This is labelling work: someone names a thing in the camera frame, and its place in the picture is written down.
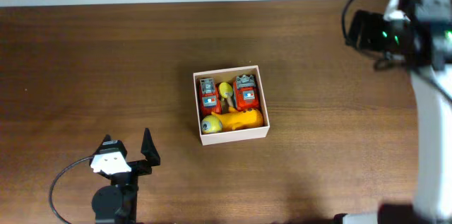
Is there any yellow grey toy ball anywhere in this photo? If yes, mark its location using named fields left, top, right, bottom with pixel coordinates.
left=201, top=115, right=222, bottom=134

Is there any red toy fire truck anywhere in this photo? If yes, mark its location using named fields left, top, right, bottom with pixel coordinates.
left=198, top=78, right=222, bottom=117

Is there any orange ball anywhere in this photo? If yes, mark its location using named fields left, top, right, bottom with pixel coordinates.
left=211, top=108, right=264, bottom=131

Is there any yellow wooden rattle drum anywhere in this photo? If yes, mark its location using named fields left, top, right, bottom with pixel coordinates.
left=219, top=82, right=235, bottom=107

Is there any red toy tank vehicle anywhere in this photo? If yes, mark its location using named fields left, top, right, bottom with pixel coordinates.
left=233, top=74, right=260, bottom=111

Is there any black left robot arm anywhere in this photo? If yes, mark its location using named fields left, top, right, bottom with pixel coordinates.
left=90, top=128, right=160, bottom=224

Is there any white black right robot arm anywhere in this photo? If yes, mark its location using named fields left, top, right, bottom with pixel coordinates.
left=333, top=0, right=451, bottom=223

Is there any pink cardboard box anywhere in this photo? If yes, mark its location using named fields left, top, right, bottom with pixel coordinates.
left=193, top=65, right=270, bottom=146

